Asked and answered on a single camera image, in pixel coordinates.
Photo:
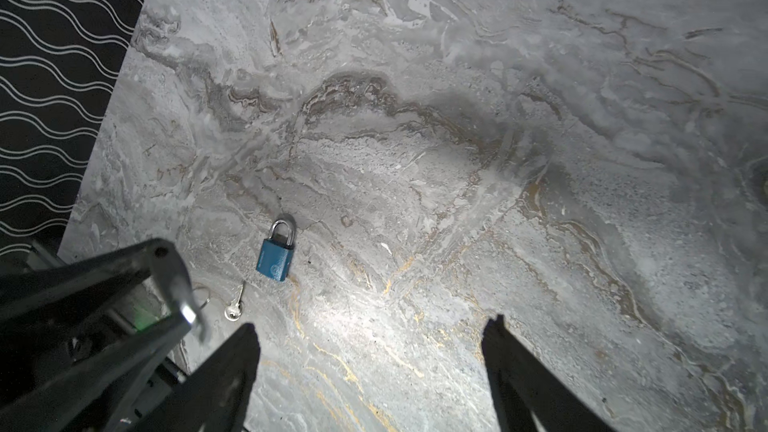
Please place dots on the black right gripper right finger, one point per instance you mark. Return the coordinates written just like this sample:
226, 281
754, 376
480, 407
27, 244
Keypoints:
525, 393

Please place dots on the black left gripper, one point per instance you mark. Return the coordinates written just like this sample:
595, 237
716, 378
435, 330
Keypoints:
65, 364

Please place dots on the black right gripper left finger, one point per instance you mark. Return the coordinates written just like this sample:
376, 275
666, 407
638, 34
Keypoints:
216, 396

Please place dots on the silver key on table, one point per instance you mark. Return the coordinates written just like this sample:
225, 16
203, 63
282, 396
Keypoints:
233, 311

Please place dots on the blue padlock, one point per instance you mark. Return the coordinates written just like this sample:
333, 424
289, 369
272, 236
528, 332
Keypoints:
277, 251

